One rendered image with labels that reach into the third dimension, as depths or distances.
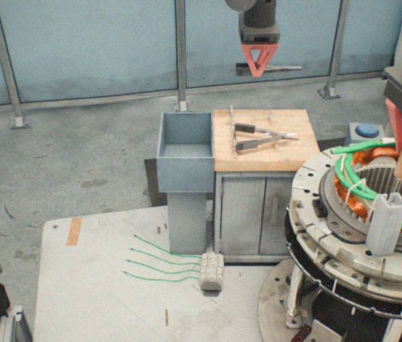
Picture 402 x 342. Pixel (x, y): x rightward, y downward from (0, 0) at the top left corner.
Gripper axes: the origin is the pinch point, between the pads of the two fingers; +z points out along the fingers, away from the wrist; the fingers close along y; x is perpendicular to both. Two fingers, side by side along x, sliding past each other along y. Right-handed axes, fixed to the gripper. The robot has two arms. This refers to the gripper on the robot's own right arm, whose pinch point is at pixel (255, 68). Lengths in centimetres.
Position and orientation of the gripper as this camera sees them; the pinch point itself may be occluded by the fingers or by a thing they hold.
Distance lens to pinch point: 97.9
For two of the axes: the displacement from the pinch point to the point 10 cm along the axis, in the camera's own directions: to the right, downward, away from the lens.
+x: 10.0, -0.2, 0.0
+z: 0.2, 7.9, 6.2
